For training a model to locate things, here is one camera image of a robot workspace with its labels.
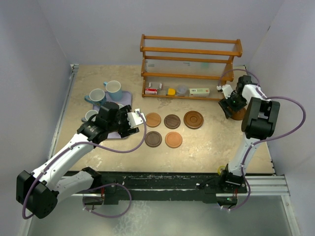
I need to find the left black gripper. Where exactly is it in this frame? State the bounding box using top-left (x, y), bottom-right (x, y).
top-left (107, 106), bottom-right (138, 137)

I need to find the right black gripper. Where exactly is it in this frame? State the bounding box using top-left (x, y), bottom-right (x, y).
top-left (219, 91), bottom-right (248, 119)

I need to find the dark brown coaster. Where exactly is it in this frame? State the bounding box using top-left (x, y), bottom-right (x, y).
top-left (145, 131), bottom-right (162, 148)

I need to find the light wood coaster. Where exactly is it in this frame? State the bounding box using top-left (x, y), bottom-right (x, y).
top-left (146, 113), bottom-right (161, 127)

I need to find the ringed brown wooden coaster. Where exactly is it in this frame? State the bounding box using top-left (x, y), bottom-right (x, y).
top-left (183, 111), bottom-right (204, 129)

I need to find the dark walnut coaster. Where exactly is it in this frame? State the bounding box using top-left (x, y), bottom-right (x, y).
top-left (163, 114), bottom-right (181, 129)

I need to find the orange terracotta coaster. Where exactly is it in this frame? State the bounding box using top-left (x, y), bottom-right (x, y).
top-left (165, 132), bottom-right (183, 148)

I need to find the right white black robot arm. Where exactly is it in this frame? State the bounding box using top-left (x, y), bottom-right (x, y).
top-left (217, 75), bottom-right (280, 192)

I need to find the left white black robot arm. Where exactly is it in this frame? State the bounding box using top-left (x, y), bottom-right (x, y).
top-left (16, 102), bottom-right (146, 220)

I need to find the green white long box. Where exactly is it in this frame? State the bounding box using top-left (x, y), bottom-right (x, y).
top-left (189, 88), bottom-right (210, 97)

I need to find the grey blue mug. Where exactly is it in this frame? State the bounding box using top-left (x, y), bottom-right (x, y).
top-left (81, 110), bottom-right (98, 123)

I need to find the red white small box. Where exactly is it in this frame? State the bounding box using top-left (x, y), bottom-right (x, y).
top-left (145, 88), bottom-right (158, 95)

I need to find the light blue tall mug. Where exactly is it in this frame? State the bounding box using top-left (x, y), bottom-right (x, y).
top-left (103, 80), bottom-right (123, 101)

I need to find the teal mug white inside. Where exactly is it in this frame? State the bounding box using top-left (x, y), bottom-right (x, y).
top-left (84, 88), bottom-right (107, 107)

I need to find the yellow tape roll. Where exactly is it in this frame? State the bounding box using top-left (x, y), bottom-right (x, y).
top-left (217, 166), bottom-right (225, 175)

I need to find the yellow small object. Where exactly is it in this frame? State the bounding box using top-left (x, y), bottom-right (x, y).
top-left (167, 88), bottom-right (176, 96)

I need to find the wooden three-tier shelf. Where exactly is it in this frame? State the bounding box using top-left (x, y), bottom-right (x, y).
top-left (140, 34), bottom-right (243, 97)

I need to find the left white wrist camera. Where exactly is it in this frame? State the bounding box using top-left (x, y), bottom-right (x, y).
top-left (127, 109), bottom-right (146, 128)

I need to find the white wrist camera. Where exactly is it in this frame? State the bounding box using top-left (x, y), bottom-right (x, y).
top-left (127, 109), bottom-right (146, 128)
top-left (217, 84), bottom-right (233, 99)

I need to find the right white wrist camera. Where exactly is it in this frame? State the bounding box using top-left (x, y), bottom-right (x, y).
top-left (217, 84), bottom-right (233, 99)

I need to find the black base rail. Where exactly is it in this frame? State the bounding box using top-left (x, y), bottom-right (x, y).
top-left (63, 168), bottom-right (249, 205)

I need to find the aluminium frame rail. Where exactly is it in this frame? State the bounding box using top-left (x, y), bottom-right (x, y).
top-left (241, 175), bottom-right (301, 236)

